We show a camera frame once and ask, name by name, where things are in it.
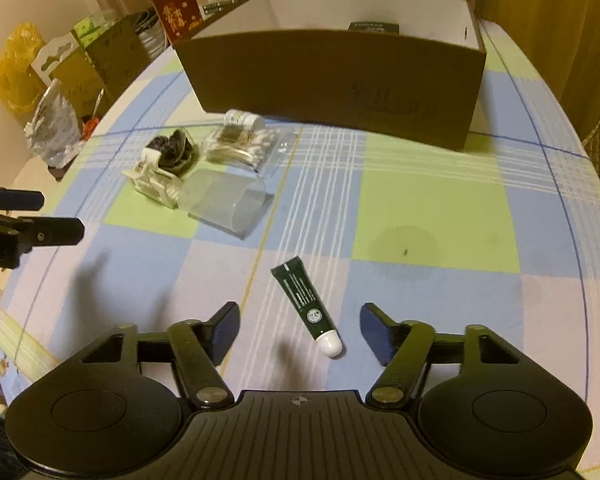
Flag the translucent plastic box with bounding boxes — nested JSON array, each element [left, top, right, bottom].
[[180, 169, 274, 239]]

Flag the white cut-out cardboard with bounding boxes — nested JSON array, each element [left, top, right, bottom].
[[30, 32, 81, 81]]

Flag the brown cardboard box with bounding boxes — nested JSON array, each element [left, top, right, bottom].
[[172, 0, 487, 152]]

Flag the cotton swab bag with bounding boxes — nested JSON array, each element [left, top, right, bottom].
[[200, 125, 293, 181]]

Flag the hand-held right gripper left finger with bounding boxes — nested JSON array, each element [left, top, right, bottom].
[[67, 302, 241, 409]]

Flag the red gift box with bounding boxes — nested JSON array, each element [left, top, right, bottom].
[[150, 0, 203, 46]]

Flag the small white packet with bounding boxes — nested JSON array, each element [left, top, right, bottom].
[[224, 109, 266, 131]]

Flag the silver foil bag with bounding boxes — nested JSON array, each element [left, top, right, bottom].
[[24, 79, 83, 168]]

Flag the checked cloth covered desktop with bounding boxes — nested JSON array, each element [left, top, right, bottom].
[[0, 19, 600, 411]]

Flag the black product box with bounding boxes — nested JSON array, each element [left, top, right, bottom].
[[347, 21, 400, 36]]

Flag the loose green tissue packs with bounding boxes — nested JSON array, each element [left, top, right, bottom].
[[74, 10, 118, 46]]

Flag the black hair scrunchie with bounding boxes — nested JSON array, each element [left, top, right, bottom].
[[147, 129, 201, 177]]

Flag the stack of white bowls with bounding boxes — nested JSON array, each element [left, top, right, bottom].
[[137, 10, 166, 58]]

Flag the dark green tube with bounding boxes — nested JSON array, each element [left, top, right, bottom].
[[271, 256, 345, 358]]

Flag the olive cardboard box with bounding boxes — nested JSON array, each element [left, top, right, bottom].
[[55, 50, 106, 121]]

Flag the yellow plastic bag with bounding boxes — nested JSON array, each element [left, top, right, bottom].
[[0, 22, 46, 121]]

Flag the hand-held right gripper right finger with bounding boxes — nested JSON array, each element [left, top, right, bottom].
[[360, 303, 531, 409]]

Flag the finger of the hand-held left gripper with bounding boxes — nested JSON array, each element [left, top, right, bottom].
[[10, 216, 86, 256], [0, 184, 45, 213]]

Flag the white claw clip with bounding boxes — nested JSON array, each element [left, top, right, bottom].
[[122, 147, 182, 209]]

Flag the large brown storage carton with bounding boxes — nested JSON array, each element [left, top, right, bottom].
[[82, 12, 153, 106]]

